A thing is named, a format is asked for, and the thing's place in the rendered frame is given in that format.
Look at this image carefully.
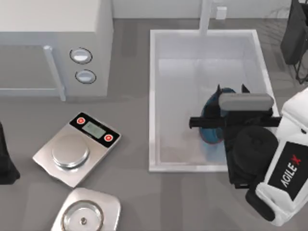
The microwave oven door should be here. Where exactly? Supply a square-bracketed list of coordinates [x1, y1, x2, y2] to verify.
[0, 44, 64, 97]

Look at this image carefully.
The white sink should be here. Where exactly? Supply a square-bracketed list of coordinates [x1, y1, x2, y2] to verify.
[148, 29, 280, 172]

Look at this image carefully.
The metal microwave door handle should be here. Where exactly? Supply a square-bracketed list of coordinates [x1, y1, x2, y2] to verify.
[43, 45, 67, 102]

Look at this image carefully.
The blue cup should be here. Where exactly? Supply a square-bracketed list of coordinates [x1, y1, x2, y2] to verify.
[199, 87, 238, 145]

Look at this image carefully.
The black stand with legs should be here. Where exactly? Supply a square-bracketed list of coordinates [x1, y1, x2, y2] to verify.
[280, 0, 308, 85]

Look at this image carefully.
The pale grey rounded box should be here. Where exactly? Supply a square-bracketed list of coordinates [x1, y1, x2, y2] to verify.
[218, 92, 275, 112]

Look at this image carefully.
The pale microwave oven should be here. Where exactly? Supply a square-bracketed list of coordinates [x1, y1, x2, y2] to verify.
[0, 0, 114, 102]

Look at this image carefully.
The tall white tap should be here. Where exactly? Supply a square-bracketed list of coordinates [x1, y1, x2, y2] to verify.
[198, 0, 213, 37]

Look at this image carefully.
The silver scale with black display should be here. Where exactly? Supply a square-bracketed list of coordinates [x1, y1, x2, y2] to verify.
[32, 111, 122, 189]

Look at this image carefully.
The large round microwave knob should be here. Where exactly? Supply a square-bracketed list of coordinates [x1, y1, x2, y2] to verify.
[69, 47, 93, 65]

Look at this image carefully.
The small round microwave knob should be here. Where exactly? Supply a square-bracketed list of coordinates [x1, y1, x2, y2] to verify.
[75, 69, 97, 85]

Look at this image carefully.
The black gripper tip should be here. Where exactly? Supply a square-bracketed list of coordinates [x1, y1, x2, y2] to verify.
[0, 121, 21, 186]

